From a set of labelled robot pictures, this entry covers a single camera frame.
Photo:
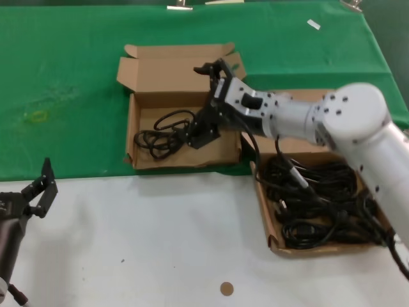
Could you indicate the green table cloth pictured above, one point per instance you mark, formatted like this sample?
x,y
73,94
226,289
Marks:
x,y
64,64

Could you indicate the beige flat strip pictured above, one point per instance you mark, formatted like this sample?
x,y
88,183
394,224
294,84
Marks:
x,y
223,1

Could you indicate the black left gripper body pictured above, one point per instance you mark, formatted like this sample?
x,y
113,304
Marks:
x,y
12,206

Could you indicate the open brown cardboard box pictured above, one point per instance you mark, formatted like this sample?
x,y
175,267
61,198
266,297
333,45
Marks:
x,y
303,253
172,67

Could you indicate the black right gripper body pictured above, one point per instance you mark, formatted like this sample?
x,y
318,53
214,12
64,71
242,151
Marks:
x,y
230,123

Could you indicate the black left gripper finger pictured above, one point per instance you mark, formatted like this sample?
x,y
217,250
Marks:
x,y
47,171
48,199

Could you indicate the white tape piece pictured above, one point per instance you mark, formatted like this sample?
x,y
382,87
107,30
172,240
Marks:
x,y
313,24

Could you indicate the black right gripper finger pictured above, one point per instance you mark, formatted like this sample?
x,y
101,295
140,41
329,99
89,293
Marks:
x,y
215,68
206,134

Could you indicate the round brown cardboard disc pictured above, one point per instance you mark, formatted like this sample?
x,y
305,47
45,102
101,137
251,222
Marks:
x,y
227,288

